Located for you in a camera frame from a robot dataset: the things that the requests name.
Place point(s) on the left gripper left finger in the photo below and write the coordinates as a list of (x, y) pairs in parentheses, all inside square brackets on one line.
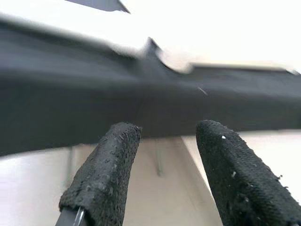
[(105, 169)]

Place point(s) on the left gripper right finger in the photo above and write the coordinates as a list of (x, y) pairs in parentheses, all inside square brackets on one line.
[(240, 179)]

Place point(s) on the white plastic table top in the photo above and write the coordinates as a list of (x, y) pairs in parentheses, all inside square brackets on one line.
[(235, 66)]

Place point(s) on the black table cloth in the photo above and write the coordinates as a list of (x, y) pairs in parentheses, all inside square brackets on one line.
[(70, 94)]

